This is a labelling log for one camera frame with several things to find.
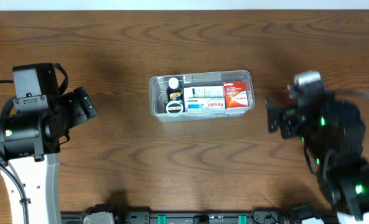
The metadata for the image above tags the red white medicine box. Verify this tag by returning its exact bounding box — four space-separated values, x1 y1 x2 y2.
223 81 249 108

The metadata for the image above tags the clear plastic container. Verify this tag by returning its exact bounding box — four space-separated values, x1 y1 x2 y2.
149 70 255 122

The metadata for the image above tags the white Panadol box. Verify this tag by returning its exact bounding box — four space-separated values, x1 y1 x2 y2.
185 97 226 112

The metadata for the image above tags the dark Woods syrup bottle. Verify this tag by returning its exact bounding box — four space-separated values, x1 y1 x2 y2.
166 77 182 101

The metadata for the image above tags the green Zam-Buk box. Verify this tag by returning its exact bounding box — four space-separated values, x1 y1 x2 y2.
164 100 184 114

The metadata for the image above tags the blue white medicine box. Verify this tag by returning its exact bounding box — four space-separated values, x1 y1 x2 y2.
184 86 224 99

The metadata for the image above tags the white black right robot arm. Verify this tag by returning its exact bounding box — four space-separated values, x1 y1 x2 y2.
265 81 369 222

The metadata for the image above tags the black mounting rail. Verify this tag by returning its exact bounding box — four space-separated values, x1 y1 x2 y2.
61 203 340 224

